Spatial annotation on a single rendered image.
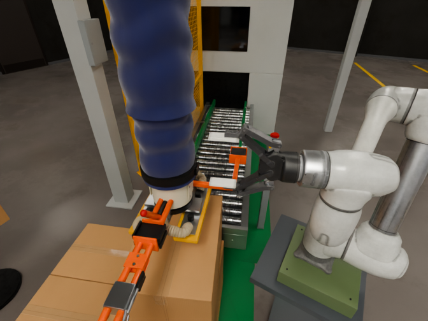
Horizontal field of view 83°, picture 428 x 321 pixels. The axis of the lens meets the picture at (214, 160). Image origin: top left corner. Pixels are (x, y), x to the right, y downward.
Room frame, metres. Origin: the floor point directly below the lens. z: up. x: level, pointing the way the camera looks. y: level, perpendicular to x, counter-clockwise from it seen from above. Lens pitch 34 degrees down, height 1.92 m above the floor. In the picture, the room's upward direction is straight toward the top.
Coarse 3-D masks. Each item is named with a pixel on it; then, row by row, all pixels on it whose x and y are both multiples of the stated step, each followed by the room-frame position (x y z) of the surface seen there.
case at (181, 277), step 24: (216, 216) 0.90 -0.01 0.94; (168, 240) 0.75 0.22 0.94; (216, 240) 0.75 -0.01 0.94; (168, 264) 0.62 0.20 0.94; (192, 264) 0.62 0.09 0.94; (216, 264) 0.66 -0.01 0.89; (144, 288) 0.52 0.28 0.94; (168, 288) 0.52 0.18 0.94; (192, 288) 0.52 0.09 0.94; (216, 288) 0.67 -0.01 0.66; (144, 312) 0.50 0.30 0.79; (168, 312) 0.49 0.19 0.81; (192, 312) 0.48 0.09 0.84
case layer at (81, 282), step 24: (96, 240) 1.06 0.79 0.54; (120, 240) 1.06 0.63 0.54; (72, 264) 0.88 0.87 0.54; (96, 264) 0.88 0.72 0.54; (120, 264) 0.88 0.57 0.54; (48, 288) 0.73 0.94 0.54; (72, 288) 0.73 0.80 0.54; (96, 288) 0.73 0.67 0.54; (24, 312) 0.61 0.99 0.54; (48, 312) 0.61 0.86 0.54; (72, 312) 0.61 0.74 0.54; (96, 312) 0.61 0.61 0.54; (216, 312) 0.69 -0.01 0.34
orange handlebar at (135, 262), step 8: (232, 176) 0.86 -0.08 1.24; (200, 184) 0.81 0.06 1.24; (208, 184) 0.81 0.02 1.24; (160, 200) 0.71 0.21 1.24; (168, 200) 0.71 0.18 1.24; (168, 208) 0.67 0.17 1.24; (136, 248) 0.49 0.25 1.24; (152, 248) 0.49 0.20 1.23; (128, 256) 0.46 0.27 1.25; (136, 256) 0.46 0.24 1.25; (144, 256) 0.46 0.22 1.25; (128, 264) 0.43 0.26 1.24; (136, 264) 0.43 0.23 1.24; (144, 264) 0.43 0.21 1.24; (128, 272) 0.41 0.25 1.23; (136, 272) 0.41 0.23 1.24; (120, 280) 0.38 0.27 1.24; (136, 280) 0.38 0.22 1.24; (104, 312) 0.30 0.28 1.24; (120, 312) 0.30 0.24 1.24; (104, 320) 0.28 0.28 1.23; (120, 320) 0.28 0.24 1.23
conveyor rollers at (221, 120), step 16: (224, 112) 3.23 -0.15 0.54; (240, 112) 3.21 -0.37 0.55; (208, 128) 2.73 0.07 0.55; (224, 128) 2.78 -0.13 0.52; (240, 128) 2.75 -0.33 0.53; (208, 144) 2.35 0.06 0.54; (224, 144) 2.33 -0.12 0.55; (208, 160) 2.00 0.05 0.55; (224, 160) 2.05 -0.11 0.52; (224, 176) 1.78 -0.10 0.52; (240, 176) 1.76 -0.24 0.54; (224, 192) 1.53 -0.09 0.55; (224, 208) 1.35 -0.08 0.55
